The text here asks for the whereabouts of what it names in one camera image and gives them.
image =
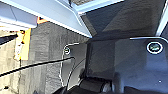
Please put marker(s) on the round white-ringed base button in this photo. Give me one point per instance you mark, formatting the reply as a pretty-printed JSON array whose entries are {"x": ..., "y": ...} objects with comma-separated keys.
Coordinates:
[
  {"x": 68, "y": 50},
  {"x": 155, "y": 47}
]

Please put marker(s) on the white wardrobe carcass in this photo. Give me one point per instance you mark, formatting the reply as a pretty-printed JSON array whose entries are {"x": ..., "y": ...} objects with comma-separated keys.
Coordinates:
[{"x": 96, "y": 6}]

